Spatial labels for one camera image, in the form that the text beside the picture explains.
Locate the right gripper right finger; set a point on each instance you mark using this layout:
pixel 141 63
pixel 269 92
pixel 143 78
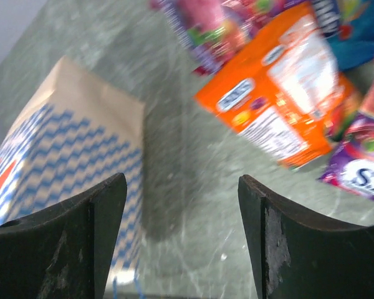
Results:
pixel 296 252

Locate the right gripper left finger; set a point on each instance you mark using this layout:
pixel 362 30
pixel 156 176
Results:
pixel 65 250

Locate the purple Foxs candy bag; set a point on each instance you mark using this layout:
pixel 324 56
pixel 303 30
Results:
pixel 215 31
pixel 351 165

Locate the blue checkered paper bag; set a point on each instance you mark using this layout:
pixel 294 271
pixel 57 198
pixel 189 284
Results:
pixel 76 131

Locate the green orange Foxs candy bag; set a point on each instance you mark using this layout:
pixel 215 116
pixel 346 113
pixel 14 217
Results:
pixel 284 92

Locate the blue Slendy fruit snack bag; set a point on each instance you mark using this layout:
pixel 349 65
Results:
pixel 353 44

